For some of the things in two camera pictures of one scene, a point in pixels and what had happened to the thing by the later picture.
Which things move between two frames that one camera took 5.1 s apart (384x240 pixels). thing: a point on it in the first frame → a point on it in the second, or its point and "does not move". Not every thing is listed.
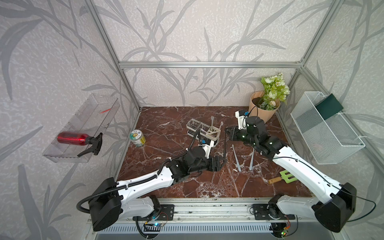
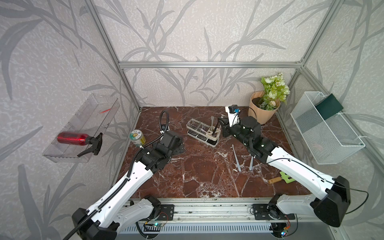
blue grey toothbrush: x=251 y=160 does not move
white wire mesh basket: x=331 y=141 does not move
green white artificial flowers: x=275 y=92 does not move
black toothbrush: x=225 y=142 → x=215 y=127
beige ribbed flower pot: x=254 y=109 does not move
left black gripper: x=215 y=163 → x=178 y=150
